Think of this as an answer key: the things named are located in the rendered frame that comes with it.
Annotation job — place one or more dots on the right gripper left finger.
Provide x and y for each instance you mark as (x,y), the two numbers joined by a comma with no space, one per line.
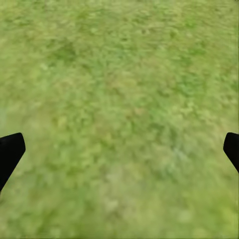
(12,148)

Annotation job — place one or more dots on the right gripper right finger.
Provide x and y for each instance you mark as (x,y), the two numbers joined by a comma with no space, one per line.
(231,148)

